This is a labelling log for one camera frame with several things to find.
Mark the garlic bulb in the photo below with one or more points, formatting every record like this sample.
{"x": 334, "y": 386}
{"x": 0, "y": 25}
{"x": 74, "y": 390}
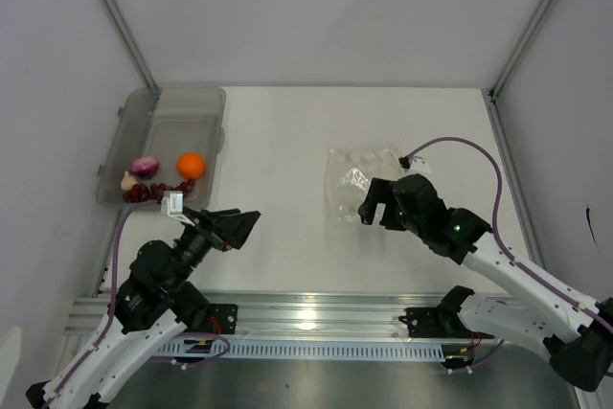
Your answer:
{"x": 128, "y": 182}

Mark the aluminium mounting rail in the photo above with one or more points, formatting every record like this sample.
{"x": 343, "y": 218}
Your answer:
{"x": 320, "y": 316}

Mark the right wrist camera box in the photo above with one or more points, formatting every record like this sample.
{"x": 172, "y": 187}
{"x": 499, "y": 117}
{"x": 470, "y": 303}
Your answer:
{"x": 414, "y": 165}

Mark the slotted white cable duct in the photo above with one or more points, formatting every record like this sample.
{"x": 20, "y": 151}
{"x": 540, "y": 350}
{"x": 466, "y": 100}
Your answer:
{"x": 397, "y": 351}

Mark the clear zip top bag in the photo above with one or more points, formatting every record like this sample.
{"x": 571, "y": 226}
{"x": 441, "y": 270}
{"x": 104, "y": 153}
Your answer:
{"x": 348, "y": 175}

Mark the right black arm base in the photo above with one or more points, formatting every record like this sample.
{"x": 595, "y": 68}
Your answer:
{"x": 437, "y": 322}

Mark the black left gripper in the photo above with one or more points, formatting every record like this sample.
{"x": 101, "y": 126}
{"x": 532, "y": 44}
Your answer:
{"x": 225, "y": 228}

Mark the right aluminium frame post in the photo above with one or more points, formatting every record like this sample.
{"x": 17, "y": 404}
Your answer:
{"x": 522, "y": 46}

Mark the orange fruit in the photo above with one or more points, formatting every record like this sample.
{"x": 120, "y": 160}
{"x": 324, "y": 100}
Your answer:
{"x": 191, "y": 166}

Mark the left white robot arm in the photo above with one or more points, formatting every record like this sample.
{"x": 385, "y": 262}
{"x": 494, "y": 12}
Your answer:
{"x": 156, "y": 303}

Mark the clear grey plastic bin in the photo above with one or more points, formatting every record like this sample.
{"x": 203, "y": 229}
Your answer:
{"x": 166, "y": 125}

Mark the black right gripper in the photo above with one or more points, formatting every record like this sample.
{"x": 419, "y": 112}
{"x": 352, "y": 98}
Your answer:
{"x": 379, "y": 192}

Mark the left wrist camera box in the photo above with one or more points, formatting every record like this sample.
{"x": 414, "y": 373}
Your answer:
{"x": 172, "y": 206}

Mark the dark red grape bunch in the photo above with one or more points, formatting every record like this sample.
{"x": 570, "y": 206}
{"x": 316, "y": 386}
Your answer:
{"x": 138, "y": 193}

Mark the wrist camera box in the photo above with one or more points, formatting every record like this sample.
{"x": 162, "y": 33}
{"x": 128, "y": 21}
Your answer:
{"x": 172, "y": 206}
{"x": 414, "y": 165}

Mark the left aluminium frame post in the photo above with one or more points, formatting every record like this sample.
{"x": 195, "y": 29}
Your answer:
{"x": 127, "y": 38}

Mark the red onion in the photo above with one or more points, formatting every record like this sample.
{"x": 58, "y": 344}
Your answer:
{"x": 145, "y": 166}

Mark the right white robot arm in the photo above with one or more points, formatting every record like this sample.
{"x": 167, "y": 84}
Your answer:
{"x": 571, "y": 330}

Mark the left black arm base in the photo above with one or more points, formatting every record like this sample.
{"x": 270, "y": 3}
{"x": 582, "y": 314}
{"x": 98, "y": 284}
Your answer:
{"x": 221, "y": 319}

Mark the aluminium frame post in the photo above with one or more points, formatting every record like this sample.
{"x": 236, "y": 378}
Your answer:
{"x": 127, "y": 38}
{"x": 522, "y": 46}

